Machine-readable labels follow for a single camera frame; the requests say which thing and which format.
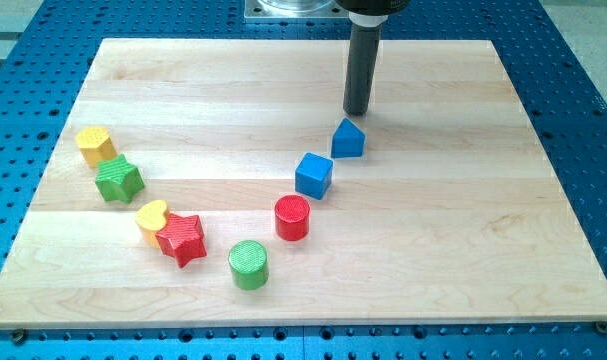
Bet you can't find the blue triangular prism block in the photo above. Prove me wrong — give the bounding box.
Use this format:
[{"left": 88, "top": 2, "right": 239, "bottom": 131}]
[{"left": 330, "top": 118, "right": 366, "bottom": 158}]

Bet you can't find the yellow hexagon block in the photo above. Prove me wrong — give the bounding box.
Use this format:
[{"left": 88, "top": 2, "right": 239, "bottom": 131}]
[{"left": 75, "top": 126, "right": 117, "bottom": 168}]

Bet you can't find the red star block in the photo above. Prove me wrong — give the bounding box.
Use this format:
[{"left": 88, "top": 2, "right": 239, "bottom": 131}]
[{"left": 156, "top": 213, "right": 207, "bottom": 268}]

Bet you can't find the blue cube block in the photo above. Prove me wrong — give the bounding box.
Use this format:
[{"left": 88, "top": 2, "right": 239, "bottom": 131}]
[{"left": 295, "top": 153, "right": 333, "bottom": 200}]

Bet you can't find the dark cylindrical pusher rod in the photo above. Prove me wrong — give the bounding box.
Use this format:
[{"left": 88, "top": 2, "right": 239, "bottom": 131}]
[{"left": 343, "top": 12, "right": 388, "bottom": 116}]

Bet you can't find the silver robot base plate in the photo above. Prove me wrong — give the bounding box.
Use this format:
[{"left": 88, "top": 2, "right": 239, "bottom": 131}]
[{"left": 244, "top": 0, "right": 347, "bottom": 20}]

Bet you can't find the yellow heart block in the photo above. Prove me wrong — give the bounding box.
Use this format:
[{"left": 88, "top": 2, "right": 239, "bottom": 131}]
[{"left": 134, "top": 200, "right": 170, "bottom": 248}]

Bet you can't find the green cylinder block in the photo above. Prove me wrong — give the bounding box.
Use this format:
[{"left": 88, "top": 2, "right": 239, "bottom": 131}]
[{"left": 228, "top": 240, "right": 269, "bottom": 290}]

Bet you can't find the blue perforated metal table plate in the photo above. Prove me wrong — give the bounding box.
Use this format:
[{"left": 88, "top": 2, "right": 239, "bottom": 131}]
[{"left": 0, "top": 0, "right": 607, "bottom": 359}]

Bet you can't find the light wooden board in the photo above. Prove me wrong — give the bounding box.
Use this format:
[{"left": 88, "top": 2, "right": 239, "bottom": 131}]
[{"left": 0, "top": 38, "right": 607, "bottom": 329}]

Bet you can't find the red cylinder block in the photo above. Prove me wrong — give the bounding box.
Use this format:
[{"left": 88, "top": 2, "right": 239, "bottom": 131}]
[{"left": 274, "top": 195, "right": 311, "bottom": 241}]

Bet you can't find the black robot arm end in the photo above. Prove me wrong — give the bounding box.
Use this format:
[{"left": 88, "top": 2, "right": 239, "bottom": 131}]
[{"left": 336, "top": 0, "right": 410, "bottom": 16}]

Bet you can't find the green star block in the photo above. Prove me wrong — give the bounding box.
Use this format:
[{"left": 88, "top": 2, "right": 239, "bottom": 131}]
[{"left": 95, "top": 154, "right": 145, "bottom": 203}]

